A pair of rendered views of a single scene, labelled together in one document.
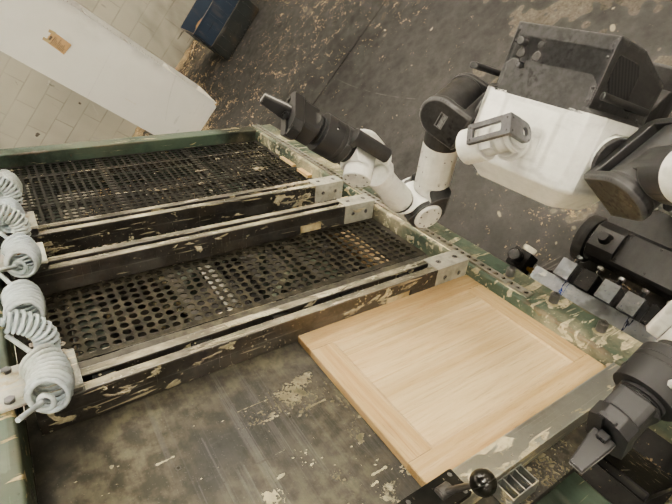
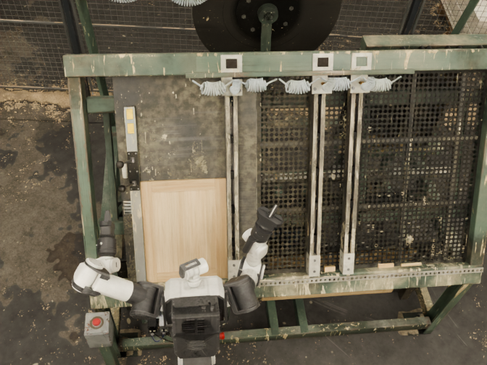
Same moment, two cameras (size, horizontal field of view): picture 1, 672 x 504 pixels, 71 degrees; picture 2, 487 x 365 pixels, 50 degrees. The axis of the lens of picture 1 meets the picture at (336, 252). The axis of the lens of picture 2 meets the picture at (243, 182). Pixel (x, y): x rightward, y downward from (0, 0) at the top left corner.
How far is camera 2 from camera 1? 1.95 m
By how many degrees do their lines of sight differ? 45
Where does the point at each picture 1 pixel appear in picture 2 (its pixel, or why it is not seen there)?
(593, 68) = (177, 309)
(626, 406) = (105, 229)
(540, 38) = (205, 312)
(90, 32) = not seen: outside the picture
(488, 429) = (148, 215)
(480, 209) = not seen: outside the picture
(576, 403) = (138, 251)
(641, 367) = (109, 242)
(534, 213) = not seen: outside the picture
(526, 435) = (138, 223)
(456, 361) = (180, 229)
